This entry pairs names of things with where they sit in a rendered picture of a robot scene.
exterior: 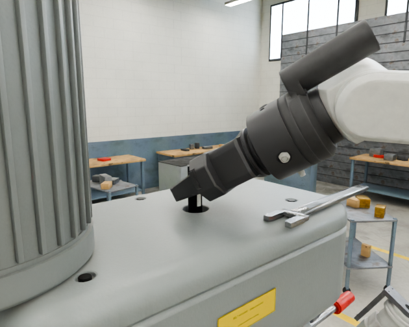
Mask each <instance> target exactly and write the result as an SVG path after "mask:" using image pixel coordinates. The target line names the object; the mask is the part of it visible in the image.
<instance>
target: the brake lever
mask: <svg viewBox="0 0 409 327"><path fill-rule="evenodd" d="M354 300H355V297H354V295H353V293H352V292H350V291H346V292H344V293H342V294H341V295H340V297H339V299H338V300H337V301H336V302H335V303H334V304H333V305H332V306H331V307H329V308H328V309H326V310H325V311H324V312H322V313H320V314H319V315H318V316H317V317H315V318H314V319H312V320H311V321H310V324H311V327H316V326H317V325H318V324H320V323H321V322H323V321H324V320H325V319H326V318H328V317H329V316H331V315H332V314H333V313H334V314H337V315H338V314H340V313H341V312H342V311H343V310H344V309H345V308H347V307H348V306H349V305H350V304H351V303H353V302H354Z"/></svg>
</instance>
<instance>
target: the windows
mask: <svg viewBox="0 0 409 327"><path fill-rule="evenodd" d="M359 1H360V0H288V1H284V2H281V3H277V4H274V5H271V8H270V27H269V62H273V61H279V60H281V58H282V35H283V34H290V33H294V32H301V31H304V30H306V37H307V39H306V45H308V30H311V29H318V28H321V27H328V26H332V25H336V32H338V25H339V24H343V23H349V22H354V21H358V10H359ZM402 12H406V17H405V21H408V12H409V0H386V6H385V13H384V15H385V16H388V15H392V14H398V13H402Z"/></svg>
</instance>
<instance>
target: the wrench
mask: <svg viewBox="0 0 409 327"><path fill-rule="evenodd" d="M368 189H369V187H368V186H362V185H355V186H352V187H350V188H347V189H344V190H342V191H339V192H337V193H333V194H331V195H328V196H326V197H323V198H321V199H318V200H315V201H313V202H309V203H308V204H304V205H302V206H299V207H297V208H294V209H292V210H287V209H284V208H283V209H281V210H276V211H273V212H270V213H267V214H265V215H264V221H267V222H272V221H275V220H277V219H280V218H282V217H284V216H285V217H289V218H290V219H287V220H285V227H286V228H289V229H292V228H294V227H296V226H299V225H300V224H303V223H304V222H306V221H308V220H309V215H311V214H313V213H315V212H318V211H320V210H323V209H325V208H328V207H329V206H332V205H334V204H337V203H339V202H341V201H343V200H346V199H349V198H351V197H353V196H355V195H358V194H360V193H363V192H365V191H367V190H368Z"/></svg>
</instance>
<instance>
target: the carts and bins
mask: <svg viewBox="0 0 409 327"><path fill-rule="evenodd" d="M90 184H91V188H94V189H97V190H100V191H104V192H106V201H110V200H112V197H111V193H113V192H116V191H121V190H124V189H129V188H135V194H136V195H138V184H131V183H128V182H124V181H120V180H119V178H116V177H111V176H110V175H108V174H100V175H93V176H92V180H91V181H90ZM370 202H371V199H370V198H369V197H368V196H367V195H355V197H351V198H349V199H346V200H343V201H341V202H340V203H341V204H342V205H343V206H344V208H345V210H346V212H347V220H348V221H350V229H349V237H346V241H345V257H344V265H343V266H344V267H345V268H346V276H345V287H344V288H343V290H342V291H343V292H346V291H351V290H350V288H349V280H350V271H351V270H354V269H386V268H388V270H387V277H386V285H385V286H384V288H383V289H384V290H385V288H387V287H388V286H389V285H390V282H391V271H392V268H393V266H392V265H393V253H394V247H395V235H396V229H397V221H398V220H397V218H394V217H392V216H390V215H388V214H387V213H386V205H383V204H377V205H376V206H375V207H373V206H372V205H370ZM374 222H392V229H391V240H390V252H389V258H388V262H387V261H385V260H384V259H382V258H381V257H380V256H379V255H378V254H376V253H375V252H373V251H372V250H371V245H368V244H366V243H362V242H360V241H359V240H358V239H357V238H355V235H356V223H374Z"/></svg>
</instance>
